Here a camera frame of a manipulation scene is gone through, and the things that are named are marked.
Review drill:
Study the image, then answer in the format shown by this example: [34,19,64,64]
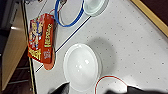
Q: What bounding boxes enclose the yellow white-topped gaming table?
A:
[22,0,168,94]

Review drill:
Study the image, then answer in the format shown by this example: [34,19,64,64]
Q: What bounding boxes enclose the orange plastic toy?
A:
[27,13,56,71]

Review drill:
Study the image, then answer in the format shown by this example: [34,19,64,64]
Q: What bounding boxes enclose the yellow low table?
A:
[0,6,28,92]

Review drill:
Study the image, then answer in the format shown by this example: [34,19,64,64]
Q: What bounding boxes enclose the clear blue-rimmed bowl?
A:
[54,0,85,28]

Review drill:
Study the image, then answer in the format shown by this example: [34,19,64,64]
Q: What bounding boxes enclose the small pale bowl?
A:
[82,0,110,17]

